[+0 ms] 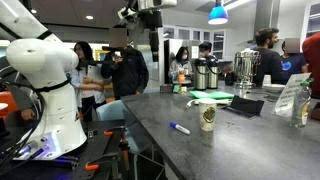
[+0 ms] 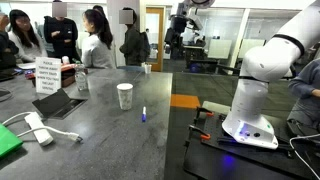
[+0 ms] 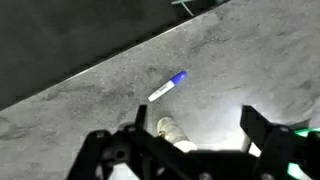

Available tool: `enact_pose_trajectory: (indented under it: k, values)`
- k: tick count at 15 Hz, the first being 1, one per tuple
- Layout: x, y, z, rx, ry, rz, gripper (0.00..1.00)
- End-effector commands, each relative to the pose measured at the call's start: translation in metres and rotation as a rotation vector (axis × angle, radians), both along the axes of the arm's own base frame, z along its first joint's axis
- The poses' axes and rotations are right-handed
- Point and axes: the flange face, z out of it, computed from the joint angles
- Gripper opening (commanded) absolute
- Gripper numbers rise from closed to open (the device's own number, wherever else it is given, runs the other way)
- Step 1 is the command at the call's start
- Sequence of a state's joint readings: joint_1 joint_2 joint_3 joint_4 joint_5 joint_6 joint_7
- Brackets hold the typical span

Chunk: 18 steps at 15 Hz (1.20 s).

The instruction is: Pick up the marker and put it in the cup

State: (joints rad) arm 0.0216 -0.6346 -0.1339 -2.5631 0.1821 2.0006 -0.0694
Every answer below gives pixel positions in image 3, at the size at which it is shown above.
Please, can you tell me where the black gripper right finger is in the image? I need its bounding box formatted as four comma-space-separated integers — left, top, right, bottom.
239, 104, 295, 155

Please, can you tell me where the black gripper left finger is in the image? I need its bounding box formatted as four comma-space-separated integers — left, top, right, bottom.
133, 104, 149, 135

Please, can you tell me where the white marker with blue cap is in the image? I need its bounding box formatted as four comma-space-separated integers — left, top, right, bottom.
147, 70, 189, 103

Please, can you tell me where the white speckled paper cup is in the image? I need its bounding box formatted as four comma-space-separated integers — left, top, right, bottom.
156, 115, 198, 154

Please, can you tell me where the grey metal bar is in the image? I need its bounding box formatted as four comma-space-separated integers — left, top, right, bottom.
171, 0, 195, 17

